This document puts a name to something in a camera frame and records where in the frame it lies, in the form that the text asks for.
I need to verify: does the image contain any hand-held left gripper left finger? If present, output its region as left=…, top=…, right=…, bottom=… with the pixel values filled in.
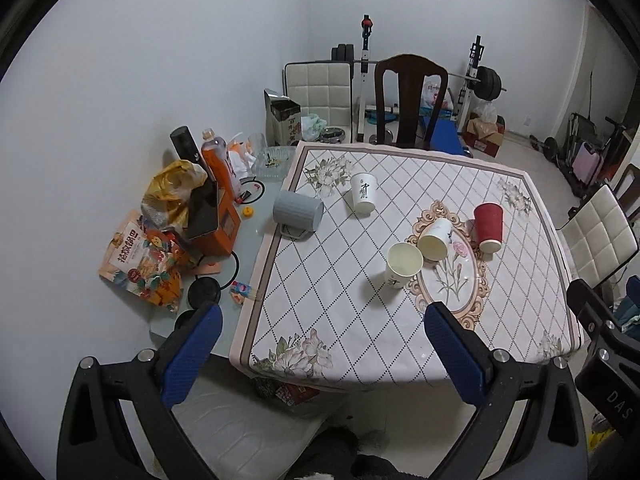
left=56, top=301, right=224, bottom=480

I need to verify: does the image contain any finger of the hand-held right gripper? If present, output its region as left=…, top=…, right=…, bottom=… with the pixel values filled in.
left=566, top=278, right=622, bottom=335

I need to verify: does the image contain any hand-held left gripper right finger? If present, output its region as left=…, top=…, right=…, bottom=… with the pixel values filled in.
left=423, top=301, right=589, bottom=480

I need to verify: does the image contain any white paper cup plain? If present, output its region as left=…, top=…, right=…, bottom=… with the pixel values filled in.
left=417, top=217, right=454, bottom=262

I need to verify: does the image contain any red paper cup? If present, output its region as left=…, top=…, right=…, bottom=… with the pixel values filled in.
left=473, top=202, right=505, bottom=255

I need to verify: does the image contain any grey ribbed cup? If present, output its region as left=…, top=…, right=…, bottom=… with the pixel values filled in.
left=272, top=190, right=325, bottom=239

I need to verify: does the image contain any white paper cup black print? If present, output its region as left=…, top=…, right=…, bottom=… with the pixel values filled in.
left=349, top=172, right=378, bottom=217

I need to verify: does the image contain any white paper cup small print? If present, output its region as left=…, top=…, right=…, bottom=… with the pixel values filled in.
left=384, top=242, right=424, bottom=291

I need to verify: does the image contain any black round lid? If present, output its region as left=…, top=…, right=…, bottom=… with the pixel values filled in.
left=187, top=279, right=221, bottom=309

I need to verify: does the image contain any white padded chair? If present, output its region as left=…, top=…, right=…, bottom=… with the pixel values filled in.
left=283, top=61, right=354, bottom=144
left=555, top=184, right=640, bottom=287

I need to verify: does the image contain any orange fruit print packet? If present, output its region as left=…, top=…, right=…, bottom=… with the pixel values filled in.
left=142, top=230, right=199, bottom=314

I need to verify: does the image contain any small blue red sachet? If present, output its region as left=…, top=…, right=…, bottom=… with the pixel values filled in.
left=229, top=281, right=259, bottom=304

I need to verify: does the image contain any white seat cushion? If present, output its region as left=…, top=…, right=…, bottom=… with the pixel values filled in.
left=150, top=387, right=348, bottom=480

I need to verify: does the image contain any floral checked tablecloth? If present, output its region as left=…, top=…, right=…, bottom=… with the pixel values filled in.
left=229, top=141, right=587, bottom=394

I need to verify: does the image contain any red packet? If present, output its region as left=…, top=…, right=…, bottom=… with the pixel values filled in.
left=276, top=382, right=322, bottom=407

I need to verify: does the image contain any colourful snack bag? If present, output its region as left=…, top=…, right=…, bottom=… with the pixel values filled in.
left=98, top=210, right=153, bottom=297

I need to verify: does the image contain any orange box black flap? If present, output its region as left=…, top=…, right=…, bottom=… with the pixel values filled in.
left=186, top=179, right=242, bottom=257

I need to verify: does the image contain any pink suitcase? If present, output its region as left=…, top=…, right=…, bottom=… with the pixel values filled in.
left=574, top=140, right=604, bottom=187

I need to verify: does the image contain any dark fuzzy cloth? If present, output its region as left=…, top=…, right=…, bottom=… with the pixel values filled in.
left=287, top=425, right=406, bottom=480

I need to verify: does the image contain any black dumbbell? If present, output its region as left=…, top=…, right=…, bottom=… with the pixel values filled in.
left=529, top=134, right=559, bottom=155

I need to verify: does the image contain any yellow plastic bag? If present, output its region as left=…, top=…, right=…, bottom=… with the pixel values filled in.
left=141, top=159, right=209, bottom=232

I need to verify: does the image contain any brown cardboard box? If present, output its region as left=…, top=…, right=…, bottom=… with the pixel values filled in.
left=462, top=114, right=507, bottom=159

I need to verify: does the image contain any orange drink bottle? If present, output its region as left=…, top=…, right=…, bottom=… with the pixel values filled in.
left=201, top=129, right=242, bottom=197

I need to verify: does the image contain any orange white snack bag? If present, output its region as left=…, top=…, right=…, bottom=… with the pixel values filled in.
left=227, top=132, right=257, bottom=177

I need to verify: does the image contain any glass bowl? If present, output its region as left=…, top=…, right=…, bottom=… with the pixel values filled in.
left=251, top=145, right=297, bottom=182

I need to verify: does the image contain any black cylindrical flask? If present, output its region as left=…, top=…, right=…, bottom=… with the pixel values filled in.
left=169, top=126, right=204, bottom=167

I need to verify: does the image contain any blue bench pad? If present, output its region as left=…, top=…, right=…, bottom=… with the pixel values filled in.
left=430, top=120, right=472, bottom=155

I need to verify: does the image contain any clear plastic bag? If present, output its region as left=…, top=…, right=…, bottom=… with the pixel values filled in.
left=472, top=99, right=499, bottom=126

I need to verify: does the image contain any barbell with black plates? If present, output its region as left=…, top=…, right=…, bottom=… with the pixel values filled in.
left=350, top=59, right=507, bottom=101

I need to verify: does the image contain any dark wooden chair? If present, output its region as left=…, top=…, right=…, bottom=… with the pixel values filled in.
left=373, top=53, right=450, bottom=151

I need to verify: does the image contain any open cardboard carton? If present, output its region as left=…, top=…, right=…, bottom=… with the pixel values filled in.
left=263, top=88, right=303, bottom=147

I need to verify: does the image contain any green white plastic bag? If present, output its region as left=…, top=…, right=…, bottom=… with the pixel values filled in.
left=299, top=112, right=329, bottom=142

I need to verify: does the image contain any white red plastic bag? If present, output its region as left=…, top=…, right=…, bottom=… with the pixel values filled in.
left=419, top=73, right=449, bottom=112

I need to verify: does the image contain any white squat rack post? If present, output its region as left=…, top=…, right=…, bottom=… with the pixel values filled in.
left=351, top=14, right=376, bottom=144

